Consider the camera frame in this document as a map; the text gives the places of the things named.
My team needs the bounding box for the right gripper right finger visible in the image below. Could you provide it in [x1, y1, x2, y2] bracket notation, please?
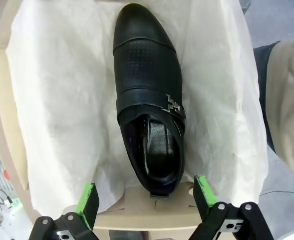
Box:
[191, 174, 275, 240]

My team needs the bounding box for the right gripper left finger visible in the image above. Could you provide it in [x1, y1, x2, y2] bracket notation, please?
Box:
[29, 182, 100, 240]

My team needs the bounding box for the brown cardboard shoe box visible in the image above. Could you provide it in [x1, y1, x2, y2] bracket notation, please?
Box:
[0, 0, 271, 232]

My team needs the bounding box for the white tissue paper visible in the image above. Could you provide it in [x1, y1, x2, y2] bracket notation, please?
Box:
[4, 0, 270, 215]

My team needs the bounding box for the black leather buckle shoe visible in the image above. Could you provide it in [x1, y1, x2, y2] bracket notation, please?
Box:
[111, 2, 187, 200]

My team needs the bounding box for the person in beige sweater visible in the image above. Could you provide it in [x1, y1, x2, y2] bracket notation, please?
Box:
[265, 37, 294, 183]

